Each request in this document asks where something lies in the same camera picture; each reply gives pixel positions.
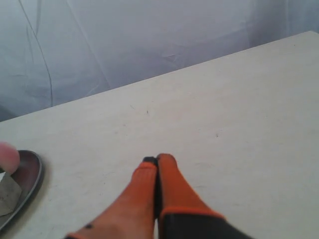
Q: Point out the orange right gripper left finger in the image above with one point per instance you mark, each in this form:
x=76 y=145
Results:
x=132 y=214

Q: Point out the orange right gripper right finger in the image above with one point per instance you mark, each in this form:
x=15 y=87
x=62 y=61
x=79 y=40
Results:
x=183 y=214

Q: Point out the white backdrop sheet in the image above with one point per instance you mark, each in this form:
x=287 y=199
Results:
x=56 y=51

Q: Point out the large metal plate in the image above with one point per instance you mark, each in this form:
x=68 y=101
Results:
x=29 y=176

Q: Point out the pink toy peach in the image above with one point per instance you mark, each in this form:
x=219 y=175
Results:
x=9 y=158

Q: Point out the wooden cube block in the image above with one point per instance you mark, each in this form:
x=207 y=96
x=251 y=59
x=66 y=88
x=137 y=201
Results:
x=10 y=193

